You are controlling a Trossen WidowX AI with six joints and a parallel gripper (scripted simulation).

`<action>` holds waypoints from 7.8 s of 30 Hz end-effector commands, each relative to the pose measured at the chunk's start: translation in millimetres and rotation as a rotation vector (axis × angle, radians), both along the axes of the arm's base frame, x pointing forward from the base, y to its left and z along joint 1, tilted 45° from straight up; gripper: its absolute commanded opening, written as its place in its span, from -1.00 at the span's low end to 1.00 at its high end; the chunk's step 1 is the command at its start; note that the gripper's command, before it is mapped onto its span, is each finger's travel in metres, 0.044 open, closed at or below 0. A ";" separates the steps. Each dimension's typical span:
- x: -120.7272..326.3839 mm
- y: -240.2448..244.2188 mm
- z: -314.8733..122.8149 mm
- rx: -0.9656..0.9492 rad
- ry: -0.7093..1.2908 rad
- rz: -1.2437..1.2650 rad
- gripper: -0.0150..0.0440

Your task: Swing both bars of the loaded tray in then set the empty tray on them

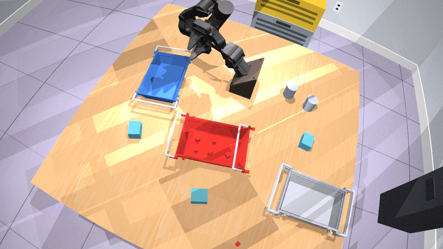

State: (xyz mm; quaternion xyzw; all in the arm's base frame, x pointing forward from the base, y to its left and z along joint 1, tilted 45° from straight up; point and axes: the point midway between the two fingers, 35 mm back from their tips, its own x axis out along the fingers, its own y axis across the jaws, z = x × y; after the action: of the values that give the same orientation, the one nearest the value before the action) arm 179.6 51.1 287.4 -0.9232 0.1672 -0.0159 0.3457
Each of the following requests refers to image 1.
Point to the grey cylinder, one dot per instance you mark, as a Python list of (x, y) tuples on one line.
[(290, 90), (310, 103)]

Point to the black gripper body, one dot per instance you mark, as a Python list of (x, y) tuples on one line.
[(206, 26)]

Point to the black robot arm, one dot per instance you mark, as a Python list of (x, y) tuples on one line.
[(221, 10)]

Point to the small blue block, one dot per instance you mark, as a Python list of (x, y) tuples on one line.
[(306, 141), (199, 196), (135, 129)]

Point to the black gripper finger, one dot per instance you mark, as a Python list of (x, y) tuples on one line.
[(196, 51), (195, 36)]

